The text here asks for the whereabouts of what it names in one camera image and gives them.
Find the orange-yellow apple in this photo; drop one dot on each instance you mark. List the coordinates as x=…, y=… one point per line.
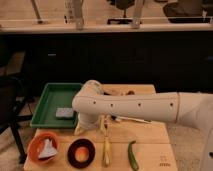
x=81, y=154

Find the brown dried food pile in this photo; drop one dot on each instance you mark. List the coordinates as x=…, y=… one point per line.
x=130, y=92

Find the green plastic tray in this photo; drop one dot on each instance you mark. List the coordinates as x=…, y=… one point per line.
x=53, y=97

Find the green chili pepper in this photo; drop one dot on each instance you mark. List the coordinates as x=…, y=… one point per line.
x=132, y=161

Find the grey sponge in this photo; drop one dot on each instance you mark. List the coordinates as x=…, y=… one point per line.
x=64, y=113

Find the orange plastic bowl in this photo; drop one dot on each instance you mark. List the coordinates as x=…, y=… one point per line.
x=36, y=145

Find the dark brown bowl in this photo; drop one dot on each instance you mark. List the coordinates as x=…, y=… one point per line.
x=73, y=149

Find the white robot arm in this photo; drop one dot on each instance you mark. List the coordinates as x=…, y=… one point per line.
x=193, y=110

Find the white crumpled cloth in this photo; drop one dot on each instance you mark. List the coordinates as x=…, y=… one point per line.
x=48, y=151

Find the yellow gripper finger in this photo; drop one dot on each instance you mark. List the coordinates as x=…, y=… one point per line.
x=78, y=130
x=102, y=124

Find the black office chair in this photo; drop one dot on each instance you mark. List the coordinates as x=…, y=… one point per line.
x=10, y=110

